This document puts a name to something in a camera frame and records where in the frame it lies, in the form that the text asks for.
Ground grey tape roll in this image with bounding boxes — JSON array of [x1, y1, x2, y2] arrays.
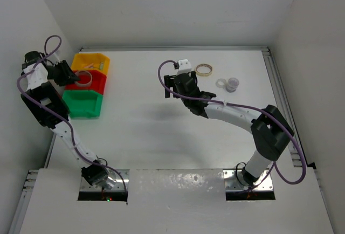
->
[[75, 70, 93, 88]]

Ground orange eraser cap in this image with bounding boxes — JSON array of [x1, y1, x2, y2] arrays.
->
[[84, 63, 93, 68]]

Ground beige tape roll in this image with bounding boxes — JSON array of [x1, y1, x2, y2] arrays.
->
[[195, 64, 213, 77]]

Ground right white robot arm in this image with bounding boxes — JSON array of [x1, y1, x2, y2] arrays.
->
[[164, 72, 290, 187]]

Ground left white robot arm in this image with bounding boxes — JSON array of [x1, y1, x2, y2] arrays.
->
[[20, 51, 109, 189]]

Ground yellow plastic bin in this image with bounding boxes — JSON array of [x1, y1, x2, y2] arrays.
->
[[71, 53, 110, 75]]

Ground green plastic bin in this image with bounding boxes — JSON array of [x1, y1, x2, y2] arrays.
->
[[63, 90, 104, 118]]

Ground red plastic bin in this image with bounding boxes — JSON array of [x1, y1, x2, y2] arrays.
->
[[65, 70, 107, 95]]

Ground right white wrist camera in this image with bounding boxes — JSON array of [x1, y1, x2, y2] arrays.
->
[[174, 59, 192, 75]]

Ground back aluminium frame rail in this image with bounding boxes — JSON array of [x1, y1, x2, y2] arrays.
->
[[80, 46, 269, 52]]

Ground aluminium frame rail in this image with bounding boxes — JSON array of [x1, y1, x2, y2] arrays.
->
[[8, 170, 38, 234], [262, 48, 305, 157], [80, 46, 269, 52]]

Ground right aluminium frame rail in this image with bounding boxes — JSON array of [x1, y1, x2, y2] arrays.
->
[[262, 48, 305, 157]]

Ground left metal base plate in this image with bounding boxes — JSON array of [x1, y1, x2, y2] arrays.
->
[[79, 170, 129, 192]]

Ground metal base plate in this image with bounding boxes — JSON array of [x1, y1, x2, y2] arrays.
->
[[79, 170, 129, 192], [223, 169, 274, 192]]

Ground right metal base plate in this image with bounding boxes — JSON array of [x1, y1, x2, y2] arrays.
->
[[223, 169, 274, 192]]

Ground left aluminium frame rail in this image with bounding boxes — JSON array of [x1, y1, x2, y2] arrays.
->
[[8, 170, 38, 234]]

